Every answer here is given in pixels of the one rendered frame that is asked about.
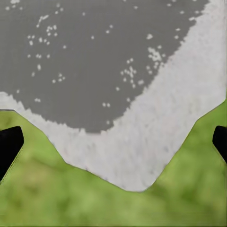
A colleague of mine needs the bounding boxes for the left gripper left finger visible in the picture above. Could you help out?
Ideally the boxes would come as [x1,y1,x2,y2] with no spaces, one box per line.
[0,126,24,181]

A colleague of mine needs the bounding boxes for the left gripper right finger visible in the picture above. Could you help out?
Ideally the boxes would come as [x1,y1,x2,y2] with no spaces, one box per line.
[212,125,227,163]

